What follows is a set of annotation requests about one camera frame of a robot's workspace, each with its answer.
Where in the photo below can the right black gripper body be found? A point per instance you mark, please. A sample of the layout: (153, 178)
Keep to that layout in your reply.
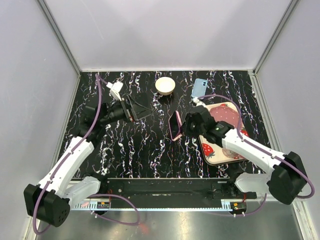
(193, 130)

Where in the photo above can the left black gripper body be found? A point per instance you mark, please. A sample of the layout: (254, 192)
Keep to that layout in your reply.
(115, 114)

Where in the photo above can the pink cased phone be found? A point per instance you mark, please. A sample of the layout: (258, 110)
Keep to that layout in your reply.
(173, 126)

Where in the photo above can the light blue phone case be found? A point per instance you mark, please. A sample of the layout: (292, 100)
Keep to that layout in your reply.
(199, 88)

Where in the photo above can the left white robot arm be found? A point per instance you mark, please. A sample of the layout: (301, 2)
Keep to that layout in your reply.
(52, 199)

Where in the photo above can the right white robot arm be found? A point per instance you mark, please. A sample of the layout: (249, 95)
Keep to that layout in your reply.
(284, 175)

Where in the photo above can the pink dotted plate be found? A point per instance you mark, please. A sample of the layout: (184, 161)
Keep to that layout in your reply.
(226, 114)

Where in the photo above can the cream ceramic bowl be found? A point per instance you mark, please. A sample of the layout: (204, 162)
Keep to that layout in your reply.
(165, 86)

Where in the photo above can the strawberry pattern tray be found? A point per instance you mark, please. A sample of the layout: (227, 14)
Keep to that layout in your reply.
(212, 153)

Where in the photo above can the pink glass mug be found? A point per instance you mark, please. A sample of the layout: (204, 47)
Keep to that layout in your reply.
(231, 154)

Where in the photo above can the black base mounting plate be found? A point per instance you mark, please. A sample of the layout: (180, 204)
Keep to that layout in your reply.
(216, 188)

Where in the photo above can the left control board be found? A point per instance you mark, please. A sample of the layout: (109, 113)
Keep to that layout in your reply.
(103, 204)

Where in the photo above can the control board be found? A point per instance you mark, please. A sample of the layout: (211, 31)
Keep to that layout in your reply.
(239, 206)
(103, 204)

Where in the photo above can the right control board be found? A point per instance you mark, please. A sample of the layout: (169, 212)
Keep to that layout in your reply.
(239, 206)

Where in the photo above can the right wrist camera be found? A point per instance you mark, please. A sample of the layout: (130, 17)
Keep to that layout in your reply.
(197, 102)

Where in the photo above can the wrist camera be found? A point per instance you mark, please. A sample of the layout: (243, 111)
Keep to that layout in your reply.
(114, 89)
(197, 102)

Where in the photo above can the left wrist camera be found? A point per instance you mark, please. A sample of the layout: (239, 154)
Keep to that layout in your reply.
(114, 89)

